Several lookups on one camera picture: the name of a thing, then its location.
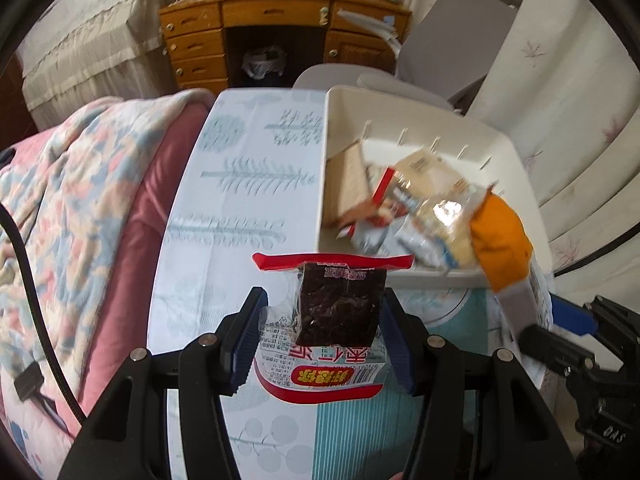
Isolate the brown cardboard snack box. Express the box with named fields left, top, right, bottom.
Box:
left=325, top=142, right=377, bottom=223

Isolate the white curtain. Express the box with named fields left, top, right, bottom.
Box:
left=465, top=0, right=640, bottom=306

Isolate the black plug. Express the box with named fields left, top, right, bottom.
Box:
left=15, top=362, right=48, bottom=401

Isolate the grey chair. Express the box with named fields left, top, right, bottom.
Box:
left=292, top=0, right=533, bottom=116

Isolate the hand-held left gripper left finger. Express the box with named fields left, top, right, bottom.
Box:
left=57, top=286, right=271, bottom=480

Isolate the white curved plastic bar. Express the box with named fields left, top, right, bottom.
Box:
left=337, top=9, right=403, bottom=56

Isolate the clear printed snack packet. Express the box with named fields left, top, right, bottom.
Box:
left=395, top=185, right=493, bottom=271

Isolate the white plastic bin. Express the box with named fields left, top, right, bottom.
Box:
left=315, top=85, right=553, bottom=291

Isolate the large red white packet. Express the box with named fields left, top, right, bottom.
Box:
left=367, top=167, right=416, bottom=221

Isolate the dark block snack packet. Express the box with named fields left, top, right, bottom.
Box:
left=251, top=252, right=416, bottom=406

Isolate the wooden desk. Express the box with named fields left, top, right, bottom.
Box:
left=159, top=0, right=413, bottom=93

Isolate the white lace bed skirt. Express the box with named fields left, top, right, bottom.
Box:
left=20, top=0, right=166, bottom=131

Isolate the floral blanket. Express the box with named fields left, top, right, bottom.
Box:
left=0, top=95, right=211, bottom=461

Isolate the pale biscuit clear packet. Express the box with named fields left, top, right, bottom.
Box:
left=395, top=150, right=471, bottom=196

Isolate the black cable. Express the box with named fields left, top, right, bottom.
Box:
left=0, top=205, right=86, bottom=431

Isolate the pink bed sheet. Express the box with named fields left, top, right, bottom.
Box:
left=75, top=105, right=211, bottom=436

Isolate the trash bin with bag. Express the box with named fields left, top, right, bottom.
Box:
left=242, top=46, right=286, bottom=81

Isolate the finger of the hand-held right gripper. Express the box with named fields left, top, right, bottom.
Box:
left=550, top=294, right=640, bottom=361
left=517, top=324, right=597, bottom=377

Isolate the orange snack packet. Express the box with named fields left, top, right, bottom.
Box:
left=470, top=192, right=543, bottom=341

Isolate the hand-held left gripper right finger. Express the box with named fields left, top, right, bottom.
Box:
left=379, top=289, right=583, bottom=480

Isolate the small red white packet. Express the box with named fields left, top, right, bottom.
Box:
left=335, top=200, right=401, bottom=256

